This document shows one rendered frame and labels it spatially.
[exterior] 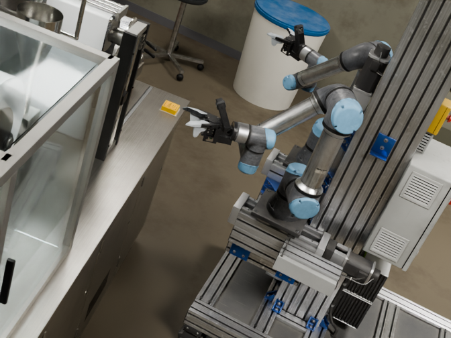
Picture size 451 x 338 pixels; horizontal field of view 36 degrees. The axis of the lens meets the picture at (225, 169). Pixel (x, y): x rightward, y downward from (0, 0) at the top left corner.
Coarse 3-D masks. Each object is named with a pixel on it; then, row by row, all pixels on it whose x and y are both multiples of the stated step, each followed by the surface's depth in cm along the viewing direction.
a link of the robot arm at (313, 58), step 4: (312, 52) 336; (316, 52) 336; (308, 56) 336; (312, 56) 335; (316, 56) 334; (320, 56) 333; (324, 56) 335; (308, 60) 336; (312, 60) 334; (316, 60) 333; (320, 60) 332; (324, 60) 332; (308, 64) 338; (312, 64) 335; (316, 64) 333
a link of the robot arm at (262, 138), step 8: (256, 128) 252; (264, 128) 254; (248, 136) 251; (256, 136) 251; (264, 136) 252; (272, 136) 253; (248, 144) 254; (256, 144) 253; (264, 144) 253; (272, 144) 254; (256, 152) 255
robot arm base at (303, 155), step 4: (304, 148) 330; (308, 148) 327; (300, 152) 331; (304, 152) 329; (308, 152) 327; (312, 152) 326; (296, 156) 334; (300, 156) 331; (304, 156) 328; (308, 156) 327; (296, 160) 332; (300, 160) 330; (304, 160) 328; (308, 160) 327; (304, 164) 328
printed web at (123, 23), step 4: (112, 16) 255; (124, 16) 283; (120, 20) 264; (124, 20) 281; (128, 20) 282; (108, 24) 253; (120, 24) 280; (124, 24) 280; (128, 24) 280; (108, 28) 253; (124, 28) 280; (104, 40) 254; (104, 44) 255; (112, 44) 270; (108, 48) 271; (112, 48) 271; (108, 52) 272; (112, 52) 271
